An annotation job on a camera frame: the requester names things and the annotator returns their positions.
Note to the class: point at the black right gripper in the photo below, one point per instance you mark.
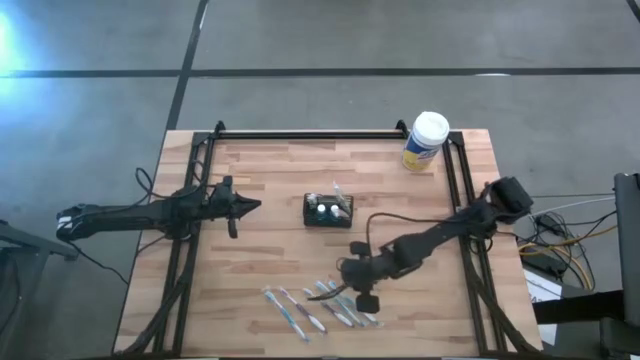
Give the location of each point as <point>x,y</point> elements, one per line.
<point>365,272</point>

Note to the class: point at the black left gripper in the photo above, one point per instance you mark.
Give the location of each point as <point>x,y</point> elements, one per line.
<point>224,202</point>

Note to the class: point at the blue toothbrush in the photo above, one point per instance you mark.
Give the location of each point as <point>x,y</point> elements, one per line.
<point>286,316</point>
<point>332,285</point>
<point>350,314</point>

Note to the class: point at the purple toothbrush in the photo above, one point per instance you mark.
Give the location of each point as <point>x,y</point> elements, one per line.
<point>303,310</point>
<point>340,317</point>

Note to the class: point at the small teal bottle white cap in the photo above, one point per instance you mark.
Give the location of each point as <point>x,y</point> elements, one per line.
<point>334,210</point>
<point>321,208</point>

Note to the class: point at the beige toothbrush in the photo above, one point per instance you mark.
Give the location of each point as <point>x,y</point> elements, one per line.
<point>338,190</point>

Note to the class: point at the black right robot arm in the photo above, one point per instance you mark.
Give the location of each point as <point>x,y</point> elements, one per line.
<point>435,235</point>

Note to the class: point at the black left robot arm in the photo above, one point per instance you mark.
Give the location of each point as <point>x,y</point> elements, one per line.
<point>130,215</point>

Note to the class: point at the Lysol wipes canister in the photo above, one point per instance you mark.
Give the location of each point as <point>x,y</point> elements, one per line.
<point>425,142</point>

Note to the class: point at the white paper sheet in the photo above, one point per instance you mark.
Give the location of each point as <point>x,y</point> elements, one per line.
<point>542,290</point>

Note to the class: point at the black power strip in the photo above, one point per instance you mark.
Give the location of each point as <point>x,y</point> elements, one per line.
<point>542,261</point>

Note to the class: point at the black metal floor stand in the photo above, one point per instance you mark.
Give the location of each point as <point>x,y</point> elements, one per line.
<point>30,240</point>

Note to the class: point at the black power adapter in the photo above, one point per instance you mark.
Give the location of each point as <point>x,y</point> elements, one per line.
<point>547,223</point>

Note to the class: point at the black metal stand beam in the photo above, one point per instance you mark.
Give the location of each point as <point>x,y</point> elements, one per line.
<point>575,306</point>

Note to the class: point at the dark grey equipment cabinet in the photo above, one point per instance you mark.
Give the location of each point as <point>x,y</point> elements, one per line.
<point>627,250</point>

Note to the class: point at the black aluminium rig frame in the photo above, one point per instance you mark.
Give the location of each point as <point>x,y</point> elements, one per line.
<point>310,135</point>

